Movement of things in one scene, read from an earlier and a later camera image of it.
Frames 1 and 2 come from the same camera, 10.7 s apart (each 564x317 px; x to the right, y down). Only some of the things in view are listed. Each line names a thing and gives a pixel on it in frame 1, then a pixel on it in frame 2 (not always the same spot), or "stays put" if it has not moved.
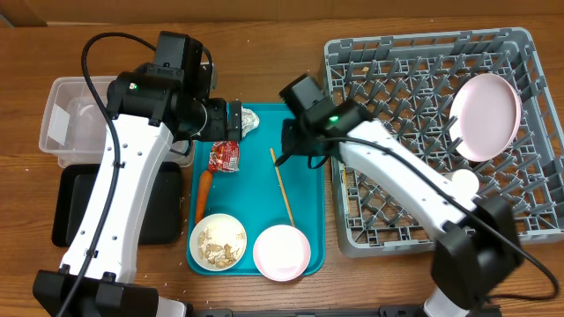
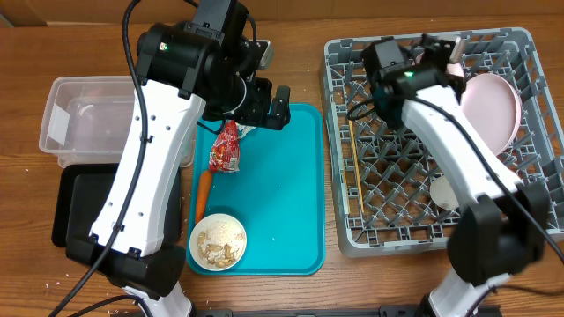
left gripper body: [216, 129] -> [253, 112]
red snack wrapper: [225, 157] stays put
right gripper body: [296, 139] -> [456, 81]
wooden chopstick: [282, 187] -> [357, 164]
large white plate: [488, 109] stays put
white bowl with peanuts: [218, 242] stays put
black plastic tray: [160, 210] stays put
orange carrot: [204, 195] stays put
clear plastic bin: [77, 129] stays put
